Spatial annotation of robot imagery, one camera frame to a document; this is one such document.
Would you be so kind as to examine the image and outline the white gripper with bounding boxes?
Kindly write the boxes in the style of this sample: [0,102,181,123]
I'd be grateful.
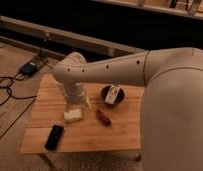
[63,83,91,113]

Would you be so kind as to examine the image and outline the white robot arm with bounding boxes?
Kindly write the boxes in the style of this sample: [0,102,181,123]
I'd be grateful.
[53,49,203,171]

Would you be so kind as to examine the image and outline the white sponge block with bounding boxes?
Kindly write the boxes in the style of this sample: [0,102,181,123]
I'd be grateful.
[64,109,83,122]

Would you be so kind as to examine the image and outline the black remote control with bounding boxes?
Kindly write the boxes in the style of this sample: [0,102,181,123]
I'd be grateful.
[45,125,64,150]

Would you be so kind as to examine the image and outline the wooden table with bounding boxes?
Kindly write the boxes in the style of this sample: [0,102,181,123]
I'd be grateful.
[20,74,144,154]

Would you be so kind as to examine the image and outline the white packet in bowl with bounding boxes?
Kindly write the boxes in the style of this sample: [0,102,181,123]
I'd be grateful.
[105,85,120,104]

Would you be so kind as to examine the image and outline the dark round bowl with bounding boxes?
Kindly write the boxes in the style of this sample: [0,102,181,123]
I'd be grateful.
[101,85,125,106]

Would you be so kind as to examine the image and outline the black power adapter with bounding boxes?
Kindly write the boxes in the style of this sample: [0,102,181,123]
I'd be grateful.
[19,63,37,76]

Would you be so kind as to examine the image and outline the black floor cable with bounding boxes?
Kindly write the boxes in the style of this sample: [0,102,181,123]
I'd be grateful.
[0,53,51,145]

